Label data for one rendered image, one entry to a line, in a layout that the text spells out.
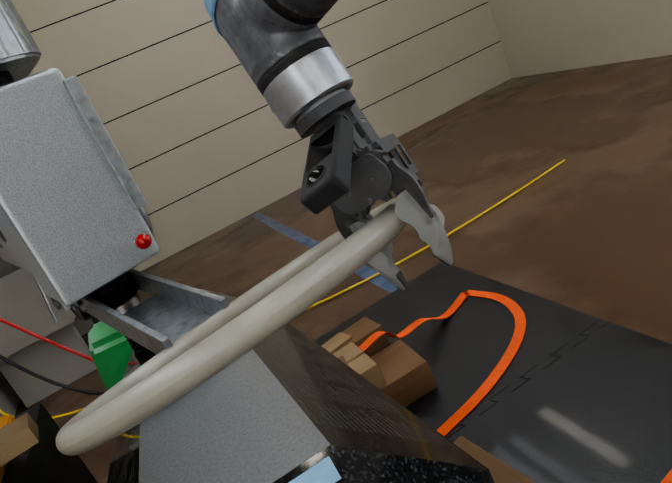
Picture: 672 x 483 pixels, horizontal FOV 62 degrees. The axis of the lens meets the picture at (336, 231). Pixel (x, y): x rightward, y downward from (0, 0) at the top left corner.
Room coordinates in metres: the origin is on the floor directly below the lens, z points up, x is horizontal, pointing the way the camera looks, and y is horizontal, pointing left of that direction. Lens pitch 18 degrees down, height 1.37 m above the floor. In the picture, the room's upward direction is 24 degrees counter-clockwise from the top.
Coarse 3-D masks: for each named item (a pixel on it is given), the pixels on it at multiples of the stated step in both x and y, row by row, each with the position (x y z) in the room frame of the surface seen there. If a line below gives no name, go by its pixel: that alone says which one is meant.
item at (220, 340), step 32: (384, 224) 0.52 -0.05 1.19; (320, 256) 0.84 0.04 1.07; (352, 256) 0.48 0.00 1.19; (256, 288) 0.87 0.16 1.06; (288, 288) 0.45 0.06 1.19; (320, 288) 0.45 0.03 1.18; (224, 320) 0.84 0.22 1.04; (256, 320) 0.43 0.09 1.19; (288, 320) 0.44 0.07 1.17; (160, 352) 0.79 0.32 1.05; (192, 352) 0.43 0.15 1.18; (224, 352) 0.42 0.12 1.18; (128, 384) 0.71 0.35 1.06; (160, 384) 0.42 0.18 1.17; (192, 384) 0.42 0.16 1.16; (96, 416) 0.45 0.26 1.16; (128, 416) 0.43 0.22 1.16; (64, 448) 0.48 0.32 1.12
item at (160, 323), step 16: (144, 288) 1.20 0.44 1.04; (160, 288) 1.10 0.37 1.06; (176, 288) 1.01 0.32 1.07; (192, 288) 0.96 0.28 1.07; (80, 304) 1.21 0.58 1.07; (96, 304) 1.10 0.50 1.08; (144, 304) 1.12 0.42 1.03; (160, 304) 1.08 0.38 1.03; (176, 304) 1.04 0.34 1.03; (192, 304) 0.98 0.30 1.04; (208, 304) 0.91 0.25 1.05; (224, 304) 0.86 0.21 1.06; (112, 320) 1.03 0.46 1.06; (128, 320) 0.94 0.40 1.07; (144, 320) 1.03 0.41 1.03; (160, 320) 0.99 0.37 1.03; (176, 320) 0.96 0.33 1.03; (192, 320) 0.93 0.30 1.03; (128, 336) 0.98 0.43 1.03; (144, 336) 0.87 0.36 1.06; (160, 336) 0.82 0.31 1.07; (176, 336) 0.89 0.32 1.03
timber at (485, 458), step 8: (456, 440) 1.42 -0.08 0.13; (464, 440) 1.41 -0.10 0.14; (464, 448) 1.38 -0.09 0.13; (472, 448) 1.37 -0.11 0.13; (480, 448) 1.35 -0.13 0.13; (472, 456) 1.34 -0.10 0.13; (480, 456) 1.32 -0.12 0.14; (488, 456) 1.31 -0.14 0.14; (488, 464) 1.28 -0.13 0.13; (496, 464) 1.27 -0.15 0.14; (504, 464) 1.26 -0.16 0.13; (496, 472) 1.25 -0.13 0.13; (504, 472) 1.23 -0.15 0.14; (512, 472) 1.22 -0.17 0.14; (496, 480) 1.22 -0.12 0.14; (504, 480) 1.21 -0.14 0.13; (512, 480) 1.20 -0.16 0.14; (520, 480) 1.19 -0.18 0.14; (528, 480) 1.18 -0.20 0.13
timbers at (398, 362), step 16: (368, 320) 2.41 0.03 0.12; (352, 336) 2.33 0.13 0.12; (368, 336) 2.29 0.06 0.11; (384, 336) 2.32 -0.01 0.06; (368, 352) 2.28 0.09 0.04; (384, 352) 2.06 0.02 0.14; (400, 352) 2.01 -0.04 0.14; (384, 368) 1.95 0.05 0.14; (400, 368) 1.90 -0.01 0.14; (416, 368) 1.86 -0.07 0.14; (400, 384) 1.84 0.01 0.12; (416, 384) 1.85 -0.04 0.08; (432, 384) 1.87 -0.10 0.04; (400, 400) 1.84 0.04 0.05
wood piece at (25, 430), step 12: (24, 420) 1.30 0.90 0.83; (0, 432) 1.30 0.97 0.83; (12, 432) 1.26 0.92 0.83; (24, 432) 1.25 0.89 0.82; (36, 432) 1.29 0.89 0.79; (0, 444) 1.23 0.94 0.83; (12, 444) 1.24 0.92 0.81; (24, 444) 1.25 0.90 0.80; (0, 456) 1.22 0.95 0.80; (12, 456) 1.23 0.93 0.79
